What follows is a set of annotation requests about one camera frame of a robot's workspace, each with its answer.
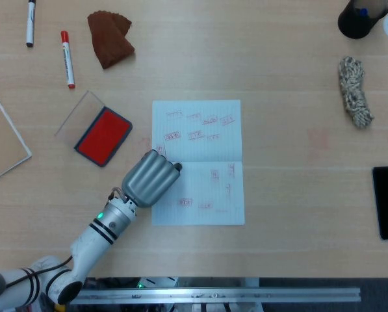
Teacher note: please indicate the black whiteboard marker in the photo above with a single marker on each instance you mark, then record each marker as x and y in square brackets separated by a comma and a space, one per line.
[30, 26]

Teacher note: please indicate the red whiteboard marker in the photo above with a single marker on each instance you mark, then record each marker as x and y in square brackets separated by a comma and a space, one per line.
[67, 61]

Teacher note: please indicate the clear acrylic board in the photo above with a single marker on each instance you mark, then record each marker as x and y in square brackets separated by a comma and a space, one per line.
[2, 136]

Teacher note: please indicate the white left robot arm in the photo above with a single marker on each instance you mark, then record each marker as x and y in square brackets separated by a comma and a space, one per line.
[93, 237]

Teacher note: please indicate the light blue stamped paper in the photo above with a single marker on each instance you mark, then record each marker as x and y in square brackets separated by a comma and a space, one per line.
[206, 143]

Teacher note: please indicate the aluminium rail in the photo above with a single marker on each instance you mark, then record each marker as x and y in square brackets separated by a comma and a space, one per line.
[213, 295]

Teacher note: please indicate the red ink pad clear lid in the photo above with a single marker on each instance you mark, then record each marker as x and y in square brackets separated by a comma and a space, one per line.
[104, 136]

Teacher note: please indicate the brown folded cloth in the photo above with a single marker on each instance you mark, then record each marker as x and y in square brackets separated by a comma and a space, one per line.
[110, 40]

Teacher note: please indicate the black mesh pen holder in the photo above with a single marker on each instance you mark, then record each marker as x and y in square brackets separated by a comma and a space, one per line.
[356, 24]

